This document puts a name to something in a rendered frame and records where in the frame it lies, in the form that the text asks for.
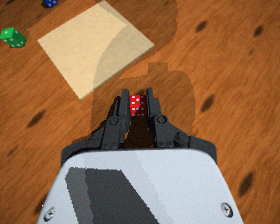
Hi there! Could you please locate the green die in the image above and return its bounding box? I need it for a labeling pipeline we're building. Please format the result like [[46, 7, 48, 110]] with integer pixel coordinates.
[[0, 28, 26, 48]]

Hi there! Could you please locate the beige flat mat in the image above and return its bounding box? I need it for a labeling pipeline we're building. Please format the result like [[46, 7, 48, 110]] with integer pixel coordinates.
[[37, 0, 154, 100]]

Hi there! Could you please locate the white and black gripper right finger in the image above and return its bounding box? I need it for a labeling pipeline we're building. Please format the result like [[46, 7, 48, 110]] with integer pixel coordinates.
[[146, 88, 217, 164]]

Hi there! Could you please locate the blue die with white pips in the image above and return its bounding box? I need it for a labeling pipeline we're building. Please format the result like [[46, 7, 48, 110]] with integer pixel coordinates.
[[42, 0, 58, 8]]

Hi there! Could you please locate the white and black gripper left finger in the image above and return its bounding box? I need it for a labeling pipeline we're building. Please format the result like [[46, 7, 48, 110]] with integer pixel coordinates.
[[60, 89, 131, 168]]

